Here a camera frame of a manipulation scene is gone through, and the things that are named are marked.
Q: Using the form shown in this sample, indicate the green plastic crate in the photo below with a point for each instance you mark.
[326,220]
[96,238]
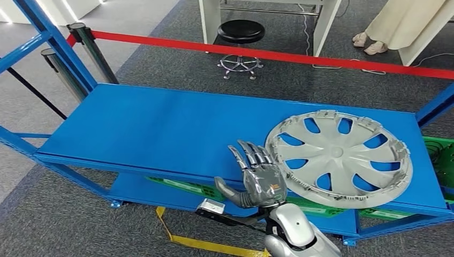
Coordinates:
[319,209]
[184,186]
[383,214]
[443,163]

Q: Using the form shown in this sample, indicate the blue metal shelf rack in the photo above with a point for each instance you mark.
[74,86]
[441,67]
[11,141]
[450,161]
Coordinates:
[159,124]

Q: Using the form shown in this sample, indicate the black barrier belt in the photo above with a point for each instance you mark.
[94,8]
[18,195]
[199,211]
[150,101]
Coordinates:
[37,94]

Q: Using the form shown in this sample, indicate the black round stool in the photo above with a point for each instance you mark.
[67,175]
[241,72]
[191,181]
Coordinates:
[241,31]

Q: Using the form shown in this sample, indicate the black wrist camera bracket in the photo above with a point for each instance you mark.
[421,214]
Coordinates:
[230,220]

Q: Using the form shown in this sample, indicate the grey plastic wheel cover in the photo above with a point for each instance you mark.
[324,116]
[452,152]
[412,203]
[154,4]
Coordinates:
[337,156]

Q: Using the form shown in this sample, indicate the red barrier belt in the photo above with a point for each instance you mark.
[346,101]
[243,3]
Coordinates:
[212,46]

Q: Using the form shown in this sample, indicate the white desk side panel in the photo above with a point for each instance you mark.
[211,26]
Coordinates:
[425,39]

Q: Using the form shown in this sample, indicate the chrome stanchion with red belt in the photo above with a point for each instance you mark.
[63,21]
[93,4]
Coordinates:
[93,53]

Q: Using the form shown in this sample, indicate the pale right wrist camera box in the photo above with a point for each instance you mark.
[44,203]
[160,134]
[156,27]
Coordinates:
[211,206]

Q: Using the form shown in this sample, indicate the person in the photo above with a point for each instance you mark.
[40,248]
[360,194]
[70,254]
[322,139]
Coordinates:
[397,25]

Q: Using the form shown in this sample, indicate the white desk frame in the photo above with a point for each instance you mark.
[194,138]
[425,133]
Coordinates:
[209,21]

